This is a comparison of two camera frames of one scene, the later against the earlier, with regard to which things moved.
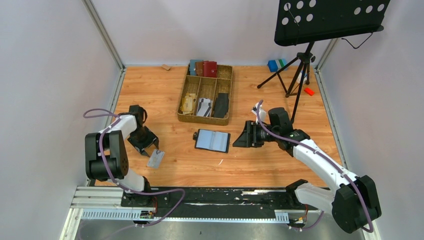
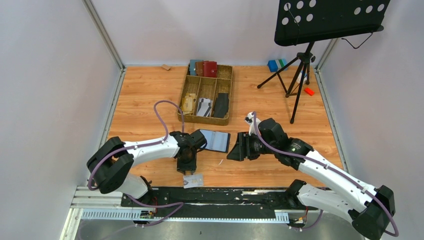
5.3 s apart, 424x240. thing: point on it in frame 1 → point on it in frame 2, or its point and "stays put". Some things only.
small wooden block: (166, 66) stays put
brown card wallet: (199, 68) stays put
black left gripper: (142, 142) → (186, 164)
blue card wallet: (192, 66) stays put
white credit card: (156, 160) → (193, 180)
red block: (309, 91) stays put
